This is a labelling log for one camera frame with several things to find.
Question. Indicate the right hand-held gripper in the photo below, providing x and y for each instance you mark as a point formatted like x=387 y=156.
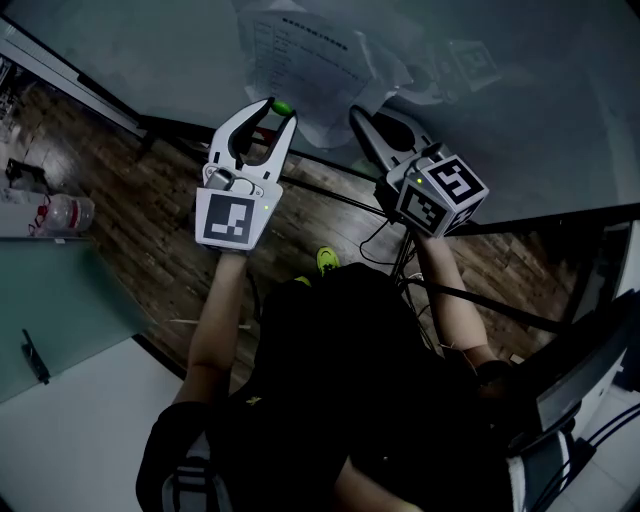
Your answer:
x=440 y=195

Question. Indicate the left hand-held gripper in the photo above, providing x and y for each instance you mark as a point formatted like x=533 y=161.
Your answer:
x=227 y=220

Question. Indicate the white sheet of paper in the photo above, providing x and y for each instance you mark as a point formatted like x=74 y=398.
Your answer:
x=310 y=65

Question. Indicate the large glossy whiteboard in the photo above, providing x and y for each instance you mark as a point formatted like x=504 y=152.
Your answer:
x=525 y=125

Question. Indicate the person's left forearm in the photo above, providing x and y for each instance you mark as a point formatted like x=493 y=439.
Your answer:
x=215 y=320

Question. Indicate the person's right forearm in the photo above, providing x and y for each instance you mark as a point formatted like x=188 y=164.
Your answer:
x=450 y=305

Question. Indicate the green oval magnet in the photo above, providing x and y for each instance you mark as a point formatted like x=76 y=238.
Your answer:
x=281 y=107

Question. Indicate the green shoe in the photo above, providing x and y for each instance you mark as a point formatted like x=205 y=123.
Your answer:
x=327 y=260
x=303 y=281

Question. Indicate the clear plastic water bottle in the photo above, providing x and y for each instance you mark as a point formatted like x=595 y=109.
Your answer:
x=67 y=214

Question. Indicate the frosted glass panel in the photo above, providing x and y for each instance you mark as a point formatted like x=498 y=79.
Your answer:
x=60 y=300

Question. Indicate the person's black clothing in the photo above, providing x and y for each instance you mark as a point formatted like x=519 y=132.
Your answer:
x=330 y=390

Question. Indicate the white and grey machine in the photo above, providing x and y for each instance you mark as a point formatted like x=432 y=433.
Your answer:
x=600 y=350

